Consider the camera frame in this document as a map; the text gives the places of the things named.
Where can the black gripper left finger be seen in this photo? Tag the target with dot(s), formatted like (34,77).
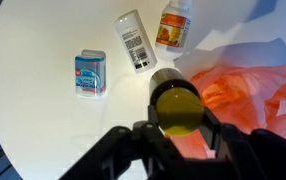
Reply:
(153,133)

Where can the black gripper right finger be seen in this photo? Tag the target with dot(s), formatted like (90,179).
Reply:
(226,140)

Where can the plain white bottle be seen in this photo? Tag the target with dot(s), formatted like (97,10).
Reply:
(134,41)

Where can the white bottle orange label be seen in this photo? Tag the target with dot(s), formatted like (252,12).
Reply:
(173,30)

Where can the orange plastic bag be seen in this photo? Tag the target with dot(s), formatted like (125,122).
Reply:
(243,93)

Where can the blue white floss box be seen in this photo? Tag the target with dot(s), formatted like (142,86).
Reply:
(89,76)

